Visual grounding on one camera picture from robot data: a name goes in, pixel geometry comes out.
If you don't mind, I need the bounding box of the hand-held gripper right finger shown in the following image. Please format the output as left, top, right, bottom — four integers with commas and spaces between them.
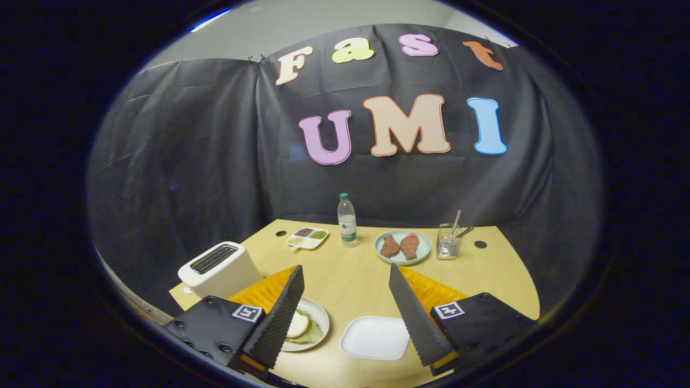
389, 263, 539, 377

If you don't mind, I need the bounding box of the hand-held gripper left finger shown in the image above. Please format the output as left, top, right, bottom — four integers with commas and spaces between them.
163, 265, 305, 378

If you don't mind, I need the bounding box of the plain bread slice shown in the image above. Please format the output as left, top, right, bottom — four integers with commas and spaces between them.
286, 311, 311, 339

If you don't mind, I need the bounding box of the green lettuce leaf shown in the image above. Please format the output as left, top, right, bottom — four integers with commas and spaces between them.
285, 308, 324, 344

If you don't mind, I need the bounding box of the white rectangular plate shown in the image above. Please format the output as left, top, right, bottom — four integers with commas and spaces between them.
339, 316, 411, 361

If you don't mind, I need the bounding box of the grey round plate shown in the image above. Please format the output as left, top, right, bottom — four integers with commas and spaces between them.
280, 297, 330, 352

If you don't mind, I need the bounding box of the white toaster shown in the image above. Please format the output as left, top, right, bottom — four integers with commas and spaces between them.
177, 241, 264, 300

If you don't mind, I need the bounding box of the light blue round plate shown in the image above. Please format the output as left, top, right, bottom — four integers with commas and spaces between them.
375, 230, 432, 265

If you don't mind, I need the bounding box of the clear glass cup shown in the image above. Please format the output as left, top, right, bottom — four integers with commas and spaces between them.
437, 223, 463, 260

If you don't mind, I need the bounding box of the white divided seasoning tray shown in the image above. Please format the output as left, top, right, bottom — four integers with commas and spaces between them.
285, 227, 329, 252

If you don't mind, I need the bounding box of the clear plastic water bottle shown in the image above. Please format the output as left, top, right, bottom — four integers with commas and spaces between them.
337, 192, 359, 248

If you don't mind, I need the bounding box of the black backdrop cloth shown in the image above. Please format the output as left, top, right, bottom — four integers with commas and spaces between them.
86, 24, 604, 318

